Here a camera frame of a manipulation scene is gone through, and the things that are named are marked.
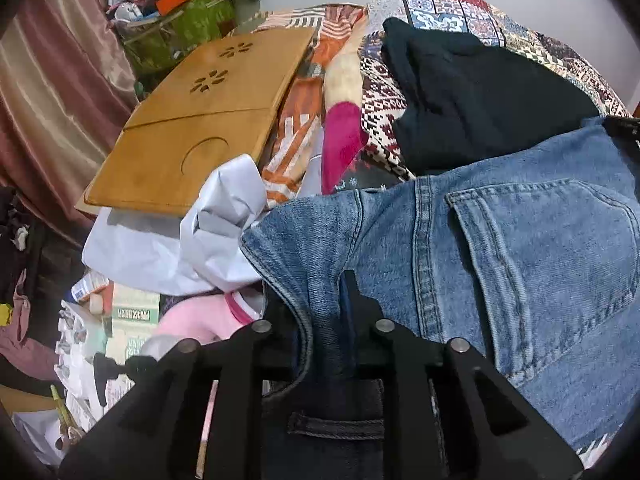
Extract pink cloth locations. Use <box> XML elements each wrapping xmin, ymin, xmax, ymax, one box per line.
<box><xmin>155</xmin><ymin>292</ymin><xmax>253</xmax><ymax>346</ymax></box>

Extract magenta cloth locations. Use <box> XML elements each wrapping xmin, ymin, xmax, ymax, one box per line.
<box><xmin>321</xmin><ymin>101</ymin><xmax>367</xmax><ymax>195</ymax></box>

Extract orange striped bedsheet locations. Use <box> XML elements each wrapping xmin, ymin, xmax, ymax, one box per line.
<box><xmin>245</xmin><ymin>5</ymin><xmax>366</xmax><ymax>208</ymax></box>

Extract wooden lap desk board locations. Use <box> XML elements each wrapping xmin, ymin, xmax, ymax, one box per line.
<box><xmin>75</xmin><ymin>25</ymin><xmax>318</xmax><ymax>218</ymax></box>

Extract white plastic bag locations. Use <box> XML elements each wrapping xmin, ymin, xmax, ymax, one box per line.
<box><xmin>82</xmin><ymin>154</ymin><xmax>273</xmax><ymax>296</ymax></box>

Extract striped brown curtain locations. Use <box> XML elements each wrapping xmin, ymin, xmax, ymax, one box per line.
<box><xmin>0</xmin><ymin>0</ymin><xmax>141</xmax><ymax>231</ymax></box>

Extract green book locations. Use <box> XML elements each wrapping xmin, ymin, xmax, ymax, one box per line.
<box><xmin>111</xmin><ymin>285</ymin><xmax>162</xmax><ymax>358</ymax></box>

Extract white printed cloth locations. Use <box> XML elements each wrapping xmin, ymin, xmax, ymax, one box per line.
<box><xmin>54</xmin><ymin>300</ymin><xmax>136</xmax><ymax>426</ymax></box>

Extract green storage bin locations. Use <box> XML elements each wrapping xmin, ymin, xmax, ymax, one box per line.
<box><xmin>117</xmin><ymin>0</ymin><xmax>238</xmax><ymax>93</ymax></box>

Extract blue denim pants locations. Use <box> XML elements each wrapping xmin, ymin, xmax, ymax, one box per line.
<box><xmin>240</xmin><ymin>117</ymin><xmax>640</xmax><ymax>456</ymax></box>

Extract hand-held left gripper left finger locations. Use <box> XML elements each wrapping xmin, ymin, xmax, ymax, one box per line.
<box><xmin>59</xmin><ymin>304</ymin><xmax>302</xmax><ymax>480</ymax></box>

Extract mauve cloth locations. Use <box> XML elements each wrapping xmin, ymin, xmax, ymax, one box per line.
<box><xmin>0</xmin><ymin>270</ymin><xmax>58</xmax><ymax>383</ymax></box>

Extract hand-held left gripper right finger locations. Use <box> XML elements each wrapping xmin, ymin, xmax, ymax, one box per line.
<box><xmin>340</xmin><ymin>270</ymin><xmax>585</xmax><ymax>480</ymax></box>

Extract dark denim pants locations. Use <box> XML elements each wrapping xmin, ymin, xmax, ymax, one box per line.
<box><xmin>260</xmin><ymin>377</ymin><xmax>387</xmax><ymax>480</ymax></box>

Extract black folded garment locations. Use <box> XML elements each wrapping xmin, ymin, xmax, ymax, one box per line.
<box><xmin>382</xmin><ymin>17</ymin><xmax>601</xmax><ymax>176</ymax></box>

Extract patchwork patterned blanket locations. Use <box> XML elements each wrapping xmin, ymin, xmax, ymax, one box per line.
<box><xmin>320</xmin><ymin>0</ymin><xmax>633</xmax><ymax>473</ymax></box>

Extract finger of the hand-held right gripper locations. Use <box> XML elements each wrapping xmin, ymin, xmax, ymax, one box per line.
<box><xmin>604</xmin><ymin>116</ymin><xmax>640</xmax><ymax>148</ymax></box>

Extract black knobbed bracket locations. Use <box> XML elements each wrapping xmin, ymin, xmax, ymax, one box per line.
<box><xmin>92</xmin><ymin>352</ymin><xmax>153</xmax><ymax>407</ymax></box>

